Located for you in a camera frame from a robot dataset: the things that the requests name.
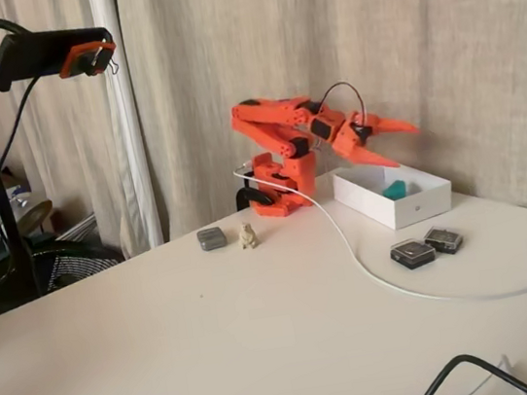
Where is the black table clamp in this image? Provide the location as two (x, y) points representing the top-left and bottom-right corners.
(233, 180), (279, 213)

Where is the thick black cable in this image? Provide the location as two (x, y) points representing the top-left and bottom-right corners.
(404, 345), (527, 395)

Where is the black webcam cable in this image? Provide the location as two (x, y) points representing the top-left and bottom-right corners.
(0, 74), (75, 334)

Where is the green cube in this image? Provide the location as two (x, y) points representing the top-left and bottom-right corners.
(380, 178), (410, 202)

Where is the long white cable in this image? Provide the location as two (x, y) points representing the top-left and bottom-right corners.
(231, 121), (527, 334)

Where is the grey metal tin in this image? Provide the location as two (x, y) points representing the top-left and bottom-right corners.
(195, 225), (229, 254)

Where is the orange framed webcam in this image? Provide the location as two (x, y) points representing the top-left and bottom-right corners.
(55, 38), (123, 84)

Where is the cream bear figurine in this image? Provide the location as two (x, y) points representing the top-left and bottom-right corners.
(235, 219), (262, 253)

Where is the beige lamp shade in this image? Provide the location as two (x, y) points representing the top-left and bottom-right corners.
(13, 197), (58, 237)

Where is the camera on gooseneck stand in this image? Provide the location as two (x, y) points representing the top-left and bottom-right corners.
(0, 0), (174, 277)

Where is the black floor fan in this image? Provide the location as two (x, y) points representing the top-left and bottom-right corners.
(0, 230), (132, 322)

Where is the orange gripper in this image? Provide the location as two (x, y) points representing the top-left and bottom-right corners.
(327, 100), (427, 178)

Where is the white cardboard bin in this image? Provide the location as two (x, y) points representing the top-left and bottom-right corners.
(330, 153), (458, 239)

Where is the thin robot servo wire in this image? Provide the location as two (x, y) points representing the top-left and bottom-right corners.
(316, 79), (369, 132)

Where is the black clear-lid case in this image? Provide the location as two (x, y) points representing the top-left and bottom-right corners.
(387, 233), (439, 273)
(422, 222), (467, 259)

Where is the beige linen curtain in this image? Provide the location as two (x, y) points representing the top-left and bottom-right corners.
(115, 0), (527, 278)

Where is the black camera holder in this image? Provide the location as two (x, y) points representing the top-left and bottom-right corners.
(0, 19), (121, 93)

